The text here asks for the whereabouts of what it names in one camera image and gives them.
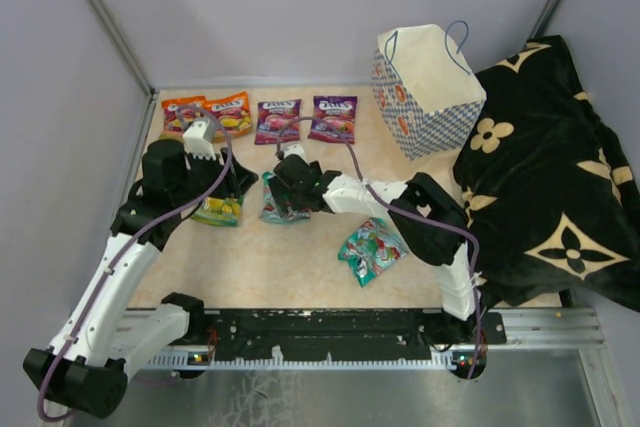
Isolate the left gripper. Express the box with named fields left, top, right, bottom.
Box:
left=171, top=144, right=259, bottom=208

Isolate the mint candy bag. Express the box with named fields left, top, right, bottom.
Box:
left=259, top=172, right=311, bottom=225
left=338, top=218, right=409, bottom=287

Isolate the orange candy bag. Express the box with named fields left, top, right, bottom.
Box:
left=204, top=91, right=253, bottom=138
left=159, top=95, right=206, bottom=140

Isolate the purple candy bag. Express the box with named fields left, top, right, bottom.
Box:
left=308, top=96, right=358, bottom=144
left=254, top=99, right=302, bottom=145

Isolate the blue checkered paper bag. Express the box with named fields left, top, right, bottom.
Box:
left=372, top=20, right=487, bottom=161

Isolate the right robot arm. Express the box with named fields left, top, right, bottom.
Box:
left=272, top=152, right=482, bottom=344

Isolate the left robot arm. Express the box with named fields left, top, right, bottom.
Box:
left=23, top=140, right=259, bottom=423

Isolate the black floral blanket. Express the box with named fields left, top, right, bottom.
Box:
left=453, top=35, right=639, bottom=310

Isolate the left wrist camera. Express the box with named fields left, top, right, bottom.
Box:
left=182, top=117, right=219, bottom=161

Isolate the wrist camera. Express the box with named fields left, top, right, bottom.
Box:
left=182, top=117, right=219, bottom=161
left=276, top=143, right=307, bottom=162

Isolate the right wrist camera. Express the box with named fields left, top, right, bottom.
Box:
left=276, top=143, right=307, bottom=162

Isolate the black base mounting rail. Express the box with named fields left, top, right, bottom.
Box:
left=148, top=308, right=507, bottom=378

